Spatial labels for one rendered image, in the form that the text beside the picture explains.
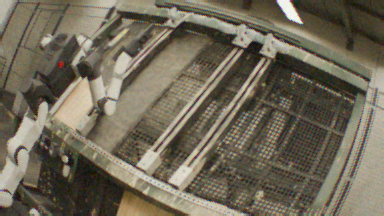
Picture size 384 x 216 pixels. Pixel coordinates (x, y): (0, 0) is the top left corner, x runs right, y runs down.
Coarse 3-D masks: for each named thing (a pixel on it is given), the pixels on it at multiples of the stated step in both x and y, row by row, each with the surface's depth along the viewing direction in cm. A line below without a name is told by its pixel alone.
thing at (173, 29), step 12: (180, 12) 310; (168, 24) 300; (168, 36) 299; (156, 48) 292; (132, 60) 284; (144, 60) 286; (132, 72) 279; (84, 120) 254; (96, 120) 261; (84, 132) 252
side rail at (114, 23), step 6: (114, 18) 333; (120, 18) 337; (108, 24) 328; (114, 24) 333; (120, 24) 341; (102, 30) 324; (108, 30) 330; (96, 36) 320; (102, 36) 326; (96, 42) 322
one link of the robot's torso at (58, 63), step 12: (60, 36) 220; (72, 36) 216; (48, 48) 219; (60, 48) 213; (72, 48) 220; (48, 60) 214; (60, 60) 214; (72, 60) 220; (48, 72) 210; (60, 72) 217; (72, 72) 224; (48, 84) 215; (60, 84) 220
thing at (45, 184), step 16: (80, 160) 264; (48, 176) 284; (80, 176) 262; (96, 176) 263; (16, 192) 277; (32, 192) 294; (48, 192) 282; (64, 192) 274; (80, 192) 263; (96, 192) 261; (112, 192) 255; (64, 208) 271; (80, 208) 264; (96, 208) 251; (112, 208) 253
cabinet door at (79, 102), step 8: (80, 88) 283; (88, 88) 282; (104, 88) 278; (72, 96) 279; (80, 96) 278; (88, 96) 277; (64, 104) 275; (72, 104) 274; (80, 104) 273; (88, 104) 271; (56, 112) 271; (64, 112) 270; (72, 112) 269; (80, 112) 268; (64, 120) 265; (72, 120) 264; (72, 128) 258
